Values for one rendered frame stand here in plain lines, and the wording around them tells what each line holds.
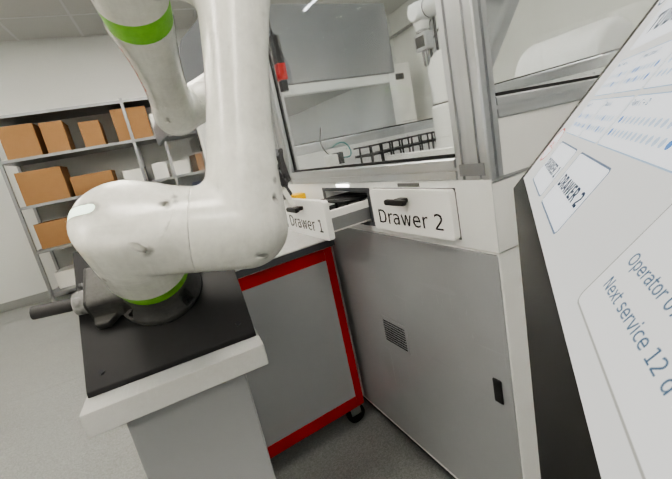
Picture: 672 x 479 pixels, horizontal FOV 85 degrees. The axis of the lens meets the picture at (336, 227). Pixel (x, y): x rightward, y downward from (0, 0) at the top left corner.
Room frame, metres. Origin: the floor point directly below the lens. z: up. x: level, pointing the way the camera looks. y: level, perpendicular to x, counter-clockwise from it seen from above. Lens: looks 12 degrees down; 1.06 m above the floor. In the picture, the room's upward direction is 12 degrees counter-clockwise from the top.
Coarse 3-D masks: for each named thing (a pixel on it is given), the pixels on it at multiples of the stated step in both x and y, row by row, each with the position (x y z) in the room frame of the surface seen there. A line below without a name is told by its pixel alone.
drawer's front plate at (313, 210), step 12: (300, 204) 1.10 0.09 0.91; (312, 204) 1.02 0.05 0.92; (324, 204) 0.97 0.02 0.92; (288, 216) 1.20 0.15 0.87; (300, 216) 1.11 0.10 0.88; (312, 216) 1.04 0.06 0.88; (324, 216) 0.97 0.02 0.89; (300, 228) 1.13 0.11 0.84; (312, 228) 1.05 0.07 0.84; (324, 228) 0.98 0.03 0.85
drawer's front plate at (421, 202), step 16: (384, 192) 0.94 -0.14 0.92; (400, 192) 0.88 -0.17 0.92; (416, 192) 0.83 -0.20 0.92; (432, 192) 0.79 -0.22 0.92; (448, 192) 0.75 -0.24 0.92; (384, 208) 0.95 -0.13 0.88; (400, 208) 0.89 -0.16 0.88; (416, 208) 0.84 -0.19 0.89; (432, 208) 0.79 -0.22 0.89; (448, 208) 0.75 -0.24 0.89; (384, 224) 0.96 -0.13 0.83; (400, 224) 0.90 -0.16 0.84; (416, 224) 0.85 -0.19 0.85; (432, 224) 0.80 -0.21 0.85; (448, 224) 0.76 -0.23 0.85
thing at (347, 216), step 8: (336, 208) 1.01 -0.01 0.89; (344, 208) 1.01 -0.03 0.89; (352, 208) 1.03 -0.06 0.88; (360, 208) 1.04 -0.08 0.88; (368, 208) 1.05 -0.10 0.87; (336, 216) 1.00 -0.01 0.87; (344, 216) 1.01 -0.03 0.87; (352, 216) 1.02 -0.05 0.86; (360, 216) 1.03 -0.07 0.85; (368, 216) 1.04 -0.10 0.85; (336, 224) 0.99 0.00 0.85; (344, 224) 1.01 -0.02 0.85; (352, 224) 1.02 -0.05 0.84
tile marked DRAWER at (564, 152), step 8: (560, 144) 0.37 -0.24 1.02; (568, 144) 0.34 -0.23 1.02; (560, 152) 0.35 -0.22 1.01; (568, 152) 0.32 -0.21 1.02; (552, 160) 0.36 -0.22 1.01; (560, 160) 0.33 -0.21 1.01; (568, 160) 0.30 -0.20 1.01; (544, 168) 0.37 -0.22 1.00; (552, 168) 0.33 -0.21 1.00; (560, 168) 0.31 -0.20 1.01; (536, 176) 0.38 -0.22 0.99; (544, 176) 0.34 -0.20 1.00; (552, 176) 0.31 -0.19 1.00; (536, 184) 0.35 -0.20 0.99; (544, 184) 0.32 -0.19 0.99
